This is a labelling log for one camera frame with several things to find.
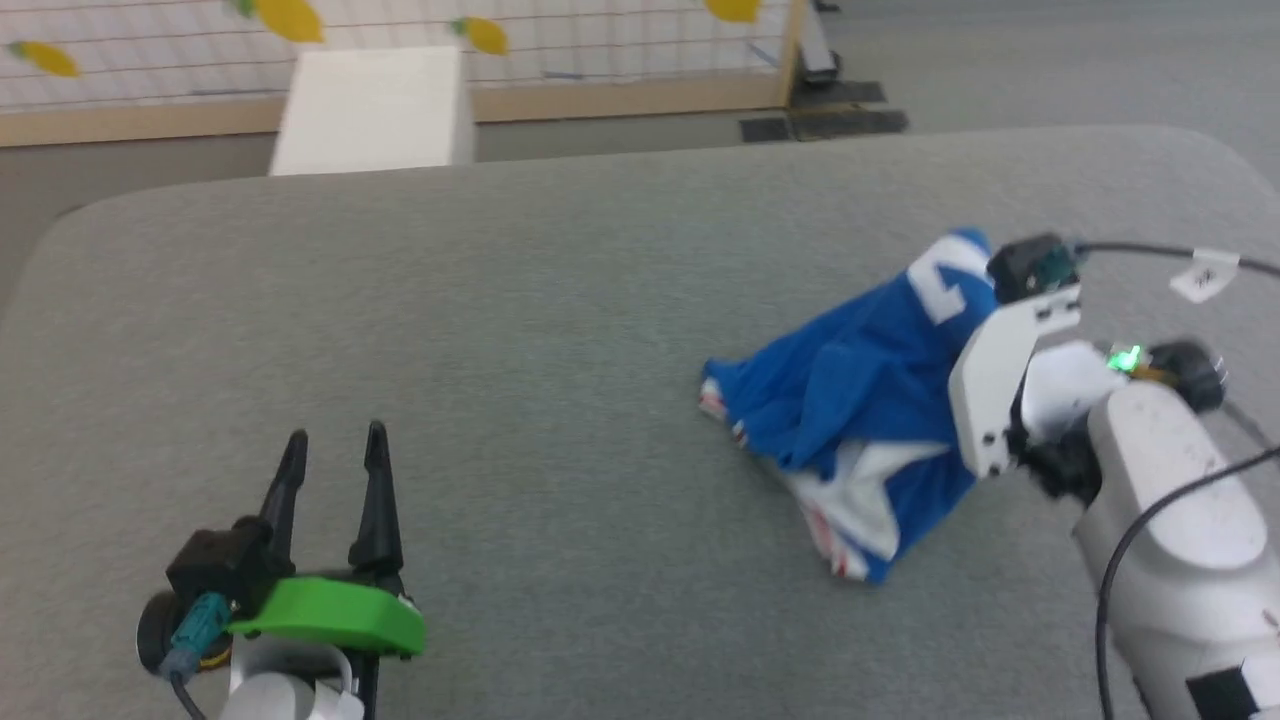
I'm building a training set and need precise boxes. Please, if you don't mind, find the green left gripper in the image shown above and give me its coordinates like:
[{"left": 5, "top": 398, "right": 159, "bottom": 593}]
[{"left": 228, "top": 420, "right": 429, "bottom": 661}]

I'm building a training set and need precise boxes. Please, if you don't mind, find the blue basketball jersey white trim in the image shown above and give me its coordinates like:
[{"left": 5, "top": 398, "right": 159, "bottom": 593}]
[{"left": 700, "top": 228, "right": 1003, "bottom": 586}]

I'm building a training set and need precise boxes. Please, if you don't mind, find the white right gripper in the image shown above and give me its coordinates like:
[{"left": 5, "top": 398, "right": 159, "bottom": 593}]
[{"left": 947, "top": 283, "right": 1102, "bottom": 502}]

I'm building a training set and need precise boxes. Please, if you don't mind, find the lemon and restaurant print backdrop panel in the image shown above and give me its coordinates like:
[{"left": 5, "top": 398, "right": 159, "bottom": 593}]
[{"left": 0, "top": 0, "right": 807, "bottom": 149}]

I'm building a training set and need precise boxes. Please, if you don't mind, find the white cable label tag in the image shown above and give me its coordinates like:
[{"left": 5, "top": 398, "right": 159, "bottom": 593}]
[{"left": 1168, "top": 248, "right": 1243, "bottom": 303}]

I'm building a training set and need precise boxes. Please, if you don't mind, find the black left cable teal connector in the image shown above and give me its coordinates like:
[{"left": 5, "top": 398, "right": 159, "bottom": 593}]
[{"left": 158, "top": 592, "right": 233, "bottom": 720}]

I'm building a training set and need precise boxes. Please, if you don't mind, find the white box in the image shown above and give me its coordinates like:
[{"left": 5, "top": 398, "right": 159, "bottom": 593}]
[{"left": 268, "top": 45, "right": 477, "bottom": 178}]

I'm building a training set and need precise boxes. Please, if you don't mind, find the large black floor plate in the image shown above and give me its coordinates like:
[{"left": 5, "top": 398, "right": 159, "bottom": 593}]
[{"left": 788, "top": 80, "right": 911, "bottom": 140}]

